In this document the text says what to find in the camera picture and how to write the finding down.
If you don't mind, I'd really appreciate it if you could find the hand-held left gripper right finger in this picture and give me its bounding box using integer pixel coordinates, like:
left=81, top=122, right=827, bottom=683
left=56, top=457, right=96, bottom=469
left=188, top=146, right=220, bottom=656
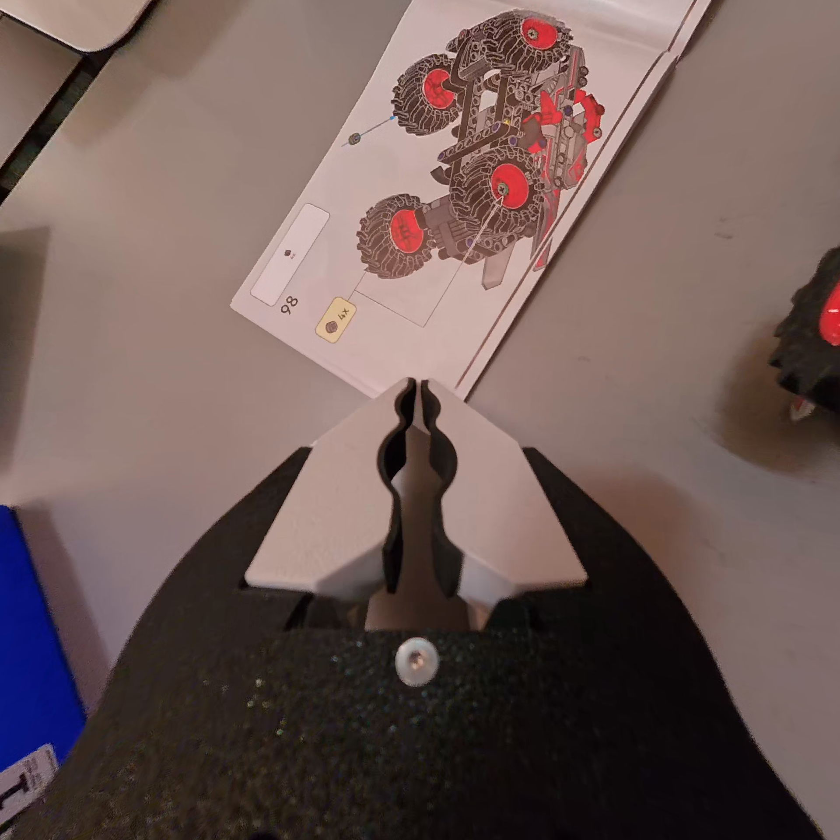
left=420, top=378, right=589, bottom=618

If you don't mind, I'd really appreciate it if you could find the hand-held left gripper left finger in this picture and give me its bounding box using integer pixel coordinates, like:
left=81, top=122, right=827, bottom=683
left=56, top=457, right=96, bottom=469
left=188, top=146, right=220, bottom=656
left=243, top=377, right=419, bottom=597

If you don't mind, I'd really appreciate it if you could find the white instruction booklet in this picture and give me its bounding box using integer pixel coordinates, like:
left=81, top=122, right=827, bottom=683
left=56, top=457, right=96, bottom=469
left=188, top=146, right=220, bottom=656
left=230, top=0, right=713, bottom=401

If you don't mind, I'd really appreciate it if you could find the black red toy monster truck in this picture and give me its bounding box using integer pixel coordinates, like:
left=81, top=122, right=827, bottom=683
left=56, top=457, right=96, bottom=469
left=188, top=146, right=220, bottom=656
left=768, top=246, right=840, bottom=424

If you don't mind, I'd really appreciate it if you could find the grey desk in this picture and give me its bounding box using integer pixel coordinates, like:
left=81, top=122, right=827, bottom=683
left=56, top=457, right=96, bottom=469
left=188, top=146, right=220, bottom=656
left=0, top=0, right=840, bottom=828

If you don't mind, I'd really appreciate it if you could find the blue labelled plastic bin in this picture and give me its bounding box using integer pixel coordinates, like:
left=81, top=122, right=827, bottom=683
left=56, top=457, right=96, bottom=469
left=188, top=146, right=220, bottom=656
left=0, top=505, right=86, bottom=815

